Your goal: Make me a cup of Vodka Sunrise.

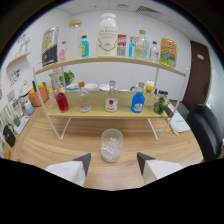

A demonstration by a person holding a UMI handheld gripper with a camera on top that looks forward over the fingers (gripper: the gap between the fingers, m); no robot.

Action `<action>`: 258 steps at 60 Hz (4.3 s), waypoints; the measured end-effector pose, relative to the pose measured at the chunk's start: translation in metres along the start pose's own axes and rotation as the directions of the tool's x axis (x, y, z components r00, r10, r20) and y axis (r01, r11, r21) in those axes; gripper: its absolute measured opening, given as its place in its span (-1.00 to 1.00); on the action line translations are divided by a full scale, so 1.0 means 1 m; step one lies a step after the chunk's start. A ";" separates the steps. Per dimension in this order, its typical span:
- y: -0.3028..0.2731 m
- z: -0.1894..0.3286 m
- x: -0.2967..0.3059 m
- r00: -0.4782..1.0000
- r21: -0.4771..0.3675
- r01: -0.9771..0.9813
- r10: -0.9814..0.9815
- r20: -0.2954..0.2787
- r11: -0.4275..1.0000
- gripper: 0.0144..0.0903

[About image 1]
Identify white bowl blue rim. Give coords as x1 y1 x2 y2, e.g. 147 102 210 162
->
65 83 80 92

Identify wooden wall shelf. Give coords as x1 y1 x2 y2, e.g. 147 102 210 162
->
5 50 33 69

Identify black bag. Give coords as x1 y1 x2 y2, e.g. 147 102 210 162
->
2 124 17 148

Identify brown door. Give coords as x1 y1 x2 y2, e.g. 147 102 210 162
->
181 40 212 111

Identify clear bottle green cap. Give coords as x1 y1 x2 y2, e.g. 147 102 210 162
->
135 29 150 61

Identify green potted plant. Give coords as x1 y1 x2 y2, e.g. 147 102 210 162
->
58 69 75 87

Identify small light blue bottle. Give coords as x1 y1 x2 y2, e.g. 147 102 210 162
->
128 35 138 59

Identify clear glass with ice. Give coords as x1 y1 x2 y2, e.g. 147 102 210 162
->
100 128 124 163

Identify ceiling air vent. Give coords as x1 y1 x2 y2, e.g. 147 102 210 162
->
136 5 161 15

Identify black yellow tall can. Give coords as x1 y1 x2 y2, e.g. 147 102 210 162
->
41 26 60 67

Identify red liquid bottle white cap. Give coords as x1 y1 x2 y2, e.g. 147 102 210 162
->
54 87 70 113

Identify black armchair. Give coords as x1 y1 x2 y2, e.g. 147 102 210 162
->
185 102 224 163

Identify tall glass jar cork lid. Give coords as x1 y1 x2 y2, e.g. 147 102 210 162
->
65 18 83 62

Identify clear bottle blue cap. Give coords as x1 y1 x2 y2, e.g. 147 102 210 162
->
149 40 160 64

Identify glass jar of limes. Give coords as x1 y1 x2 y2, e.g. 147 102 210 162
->
152 89 168 115

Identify clear bottle orange cap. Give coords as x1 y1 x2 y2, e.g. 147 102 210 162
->
77 81 92 114

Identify large white bottle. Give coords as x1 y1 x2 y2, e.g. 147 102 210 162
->
96 12 119 58

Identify orange storage basket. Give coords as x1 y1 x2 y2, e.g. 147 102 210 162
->
27 85 50 108

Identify red white carton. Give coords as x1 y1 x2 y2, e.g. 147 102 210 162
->
116 34 128 58

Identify photo frame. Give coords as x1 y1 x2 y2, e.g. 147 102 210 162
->
10 98 24 118

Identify clear bottle red label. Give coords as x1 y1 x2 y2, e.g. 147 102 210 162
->
104 80 119 113

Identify white tray stand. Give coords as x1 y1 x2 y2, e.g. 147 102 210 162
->
13 115 30 135

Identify white frame wooden shelf rack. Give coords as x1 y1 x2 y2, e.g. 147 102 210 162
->
32 55 190 142

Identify light blue white jar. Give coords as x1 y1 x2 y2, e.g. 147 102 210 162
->
24 99 35 116

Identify white folded towel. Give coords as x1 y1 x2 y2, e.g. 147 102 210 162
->
168 111 191 134

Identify pink liquid bottle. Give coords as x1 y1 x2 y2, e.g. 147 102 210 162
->
59 40 67 63

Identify teal liquid bottle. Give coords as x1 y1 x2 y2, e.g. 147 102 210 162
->
80 35 90 58

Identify blue liquid bottle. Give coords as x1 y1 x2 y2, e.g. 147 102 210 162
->
130 82 146 114

